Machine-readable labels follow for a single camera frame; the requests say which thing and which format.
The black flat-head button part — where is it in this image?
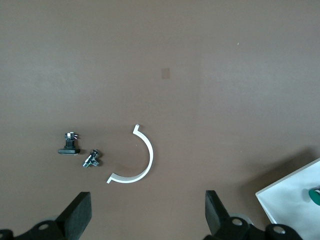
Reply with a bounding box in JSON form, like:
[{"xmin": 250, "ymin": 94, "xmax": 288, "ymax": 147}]
[{"xmin": 57, "ymin": 131, "xmax": 81, "ymax": 156}]

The small metallic switch part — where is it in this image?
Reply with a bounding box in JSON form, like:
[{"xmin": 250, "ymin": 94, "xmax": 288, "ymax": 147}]
[{"xmin": 82, "ymin": 149, "xmax": 102, "ymax": 169}]

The white semicircular bracket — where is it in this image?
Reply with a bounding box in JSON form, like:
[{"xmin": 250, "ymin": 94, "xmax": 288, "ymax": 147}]
[{"xmin": 106, "ymin": 124, "xmax": 154, "ymax": 185}]

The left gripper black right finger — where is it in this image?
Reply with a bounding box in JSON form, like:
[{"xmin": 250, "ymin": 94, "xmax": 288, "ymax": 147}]
[{"xmin": 204, "ymin": 190, "xmax": 253, "ymax": 240}]

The green push button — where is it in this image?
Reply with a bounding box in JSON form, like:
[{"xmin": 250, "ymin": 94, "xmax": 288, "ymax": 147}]
[{"xmin": 308, "ymin": 187, "xmax": 320, "ymax": 207}]

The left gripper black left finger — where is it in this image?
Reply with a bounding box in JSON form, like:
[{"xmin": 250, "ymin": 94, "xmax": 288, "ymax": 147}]
[{"xmin": 14, "ymin": 191, "xmax": 93, "ymax": 240}]

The white plastic drawer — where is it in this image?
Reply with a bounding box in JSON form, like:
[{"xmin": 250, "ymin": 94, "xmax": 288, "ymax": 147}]
[{"xmin": 254, "ymin": 157, "xmax": 320, "ymax": 225}]

